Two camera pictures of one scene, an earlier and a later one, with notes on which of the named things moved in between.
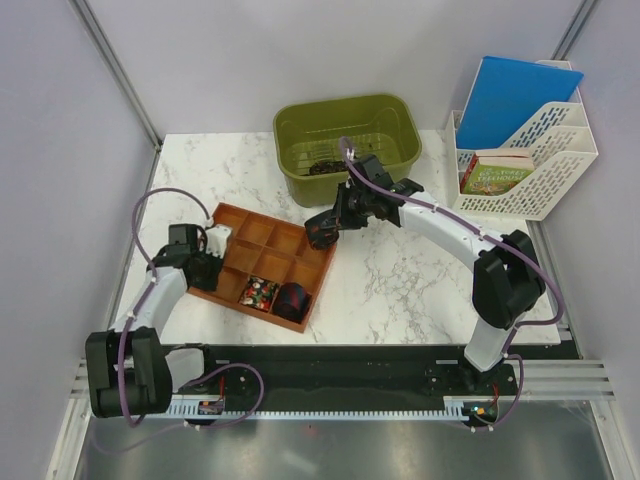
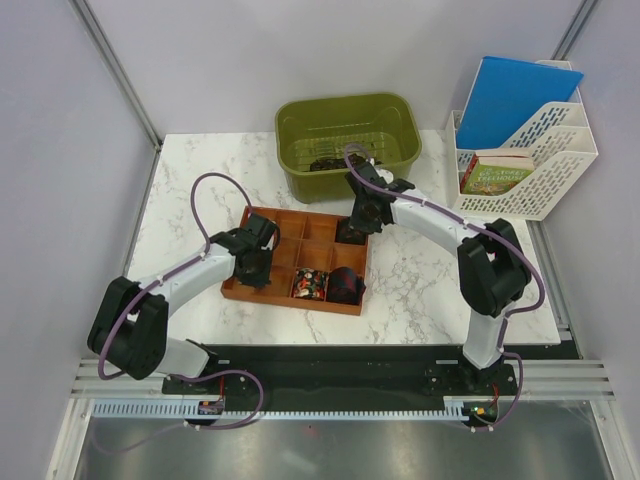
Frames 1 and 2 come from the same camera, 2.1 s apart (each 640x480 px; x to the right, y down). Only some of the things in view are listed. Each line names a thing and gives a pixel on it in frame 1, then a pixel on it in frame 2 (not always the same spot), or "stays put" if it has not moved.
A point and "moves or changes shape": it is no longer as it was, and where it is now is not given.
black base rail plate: [342, 374] stays put
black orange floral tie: [322, 238] -> [345, 234]
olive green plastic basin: [309, 131] stays put
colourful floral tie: [259, 292] -> [310, 284]
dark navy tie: [291, 302] -> [345, 286]
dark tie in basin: [328, 166] stays put
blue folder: [504, 95] stays put
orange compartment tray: [269, 249] moves or changes shape
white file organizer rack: [562, 148] stays put
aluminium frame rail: [543, 378] stays put
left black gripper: [211, 283] -> [261, 280]
